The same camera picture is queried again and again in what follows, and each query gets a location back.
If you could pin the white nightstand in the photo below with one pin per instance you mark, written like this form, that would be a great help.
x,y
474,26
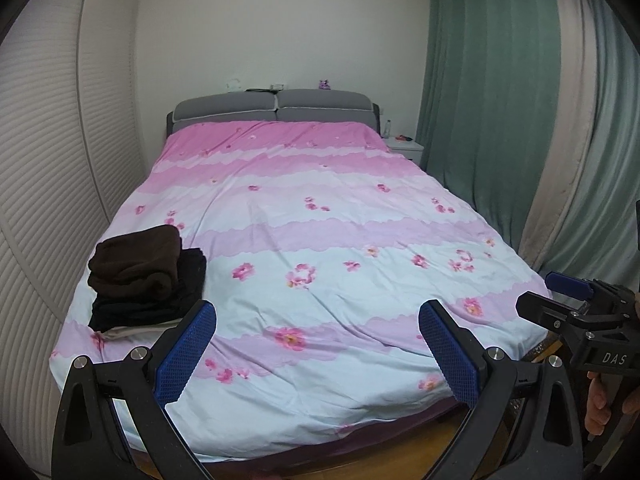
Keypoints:
x,y
408,148

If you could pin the grey padded headboard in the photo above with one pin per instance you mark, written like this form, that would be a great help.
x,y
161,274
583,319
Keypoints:
x,y
295,105

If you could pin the folded beige garment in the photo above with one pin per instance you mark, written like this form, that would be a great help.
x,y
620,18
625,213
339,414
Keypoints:
x,y
122,332

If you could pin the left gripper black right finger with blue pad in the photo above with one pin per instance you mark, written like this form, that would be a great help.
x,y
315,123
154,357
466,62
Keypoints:
x,y
532,400

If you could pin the dark brown corduroy pants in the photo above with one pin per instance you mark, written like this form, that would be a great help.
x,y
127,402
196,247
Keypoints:
x,y
143,261

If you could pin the person's right hand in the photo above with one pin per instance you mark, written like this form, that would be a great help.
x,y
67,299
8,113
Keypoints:
x,y
597,412

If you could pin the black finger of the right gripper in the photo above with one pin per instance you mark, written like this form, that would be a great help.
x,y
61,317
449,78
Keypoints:
x,y
567,286
548,313

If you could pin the folded black garment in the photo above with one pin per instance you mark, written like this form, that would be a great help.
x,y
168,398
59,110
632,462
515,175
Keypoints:
x,y
153,308

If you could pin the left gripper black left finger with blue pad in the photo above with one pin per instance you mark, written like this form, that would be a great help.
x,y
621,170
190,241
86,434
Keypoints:
x,y
89,442

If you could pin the pink floral bed cover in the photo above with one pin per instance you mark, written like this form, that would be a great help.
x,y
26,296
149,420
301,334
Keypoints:
x,y
321,246

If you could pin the green curtain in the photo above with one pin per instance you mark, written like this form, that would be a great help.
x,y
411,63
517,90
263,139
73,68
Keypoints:
x,y
487,116

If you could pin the beige curtain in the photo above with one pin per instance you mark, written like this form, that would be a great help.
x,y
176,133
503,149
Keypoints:
x,y
571,136

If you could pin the white louvered wardrobe door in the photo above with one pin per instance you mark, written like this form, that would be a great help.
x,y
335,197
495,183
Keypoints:
x,y
70,156

